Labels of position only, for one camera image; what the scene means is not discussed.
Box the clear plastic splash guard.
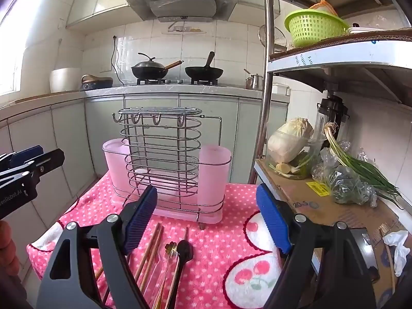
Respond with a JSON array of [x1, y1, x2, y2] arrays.
[[115, 36, 142, 85]]

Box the small wall shelf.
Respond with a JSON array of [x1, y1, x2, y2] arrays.
[[167, 22, 207, 34]]

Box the black spoon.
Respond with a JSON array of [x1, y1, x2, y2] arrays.
[[162, 240, 194, 309]]

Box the black blender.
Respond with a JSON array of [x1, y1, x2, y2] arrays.
[[317, 95, 350, 142]]

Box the gold flower spoon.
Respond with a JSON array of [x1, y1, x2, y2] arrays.
[[158, 242, 178, 297]]

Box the steel kettle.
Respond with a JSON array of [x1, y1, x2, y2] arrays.
[[244, 68, 263, 91]]

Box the white tray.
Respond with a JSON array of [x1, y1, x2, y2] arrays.
[[347, 26, 396, 35]]

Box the white pot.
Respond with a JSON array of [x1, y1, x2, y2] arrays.
[[49, 67, 82, 93]]

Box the plastic bag of greens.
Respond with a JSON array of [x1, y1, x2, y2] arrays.
[[312, 142, 377, 207]]

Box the metal strainer ladle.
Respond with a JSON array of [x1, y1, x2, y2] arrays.
[[259, 24, 274, 47]]

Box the green onions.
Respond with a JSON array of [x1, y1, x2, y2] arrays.
[[323, 122, 403, 200]]

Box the black wok with lid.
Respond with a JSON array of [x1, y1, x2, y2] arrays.
[[130, 52, 185, 79]]

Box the metal storage shelf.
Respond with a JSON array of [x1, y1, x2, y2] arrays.
[[254, 0, 412, 309]]

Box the green plastic colander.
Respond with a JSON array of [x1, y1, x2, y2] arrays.
[[284, 8, 350, 48]]

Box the range hood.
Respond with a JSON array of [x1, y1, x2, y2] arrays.
[[125, 0, 240, 23]]

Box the black power cable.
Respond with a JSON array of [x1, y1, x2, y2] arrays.
[[110, 35, 124, 86]]

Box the pink polka dot blanket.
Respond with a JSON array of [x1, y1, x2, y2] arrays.
[[26, 174, 284, 309]]

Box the napa cabbage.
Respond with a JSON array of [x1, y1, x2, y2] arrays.
[[268, 117, 314, 165]]

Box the dark electric cooker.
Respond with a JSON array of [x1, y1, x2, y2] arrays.
[[80, 75, 114, 91]]

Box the person's left hand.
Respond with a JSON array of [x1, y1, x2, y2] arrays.
[[0, 220, 20, 276]]

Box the orange and white cloth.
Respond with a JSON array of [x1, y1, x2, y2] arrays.
[[309, 0, 338, 16]]

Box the lower kitchen cabinets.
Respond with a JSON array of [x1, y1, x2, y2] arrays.
[[0, 93, 288, 264]]

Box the white crumpled plastic bag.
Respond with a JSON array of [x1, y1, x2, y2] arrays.
[[382, 230, 411, 277]]

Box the pink plastic utensil cup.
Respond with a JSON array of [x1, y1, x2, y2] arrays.
[[102, 138, 145, 200], [197, 145, 231, 207]]

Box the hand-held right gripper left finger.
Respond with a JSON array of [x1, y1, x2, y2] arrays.
[[36, 185, 158, 309]]

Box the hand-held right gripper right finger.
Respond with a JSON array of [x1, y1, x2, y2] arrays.
[[256, 183, 377, 309]]

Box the metal mesh lid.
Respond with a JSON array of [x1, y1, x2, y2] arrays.
[[273, 27, 288, 52]]

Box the window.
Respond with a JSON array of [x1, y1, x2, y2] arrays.
[[0, 0, 49, 97]]

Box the metal wire utensil rack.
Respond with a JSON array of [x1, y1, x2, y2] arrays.
[[113, 107, 226, 230]]

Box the grey kitchen countertop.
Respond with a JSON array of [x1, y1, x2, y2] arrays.
[[0, 85, 268, 110]]

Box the pink plastic drip tray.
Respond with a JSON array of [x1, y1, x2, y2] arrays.
[[111, 196, 224, 224]]

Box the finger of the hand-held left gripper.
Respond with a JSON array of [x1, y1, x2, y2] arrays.
[[0, 145, 44, 169], [0, 149, 65, 184]]

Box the gas stove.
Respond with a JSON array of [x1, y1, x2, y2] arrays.
[[135, 77, 226, 86]]

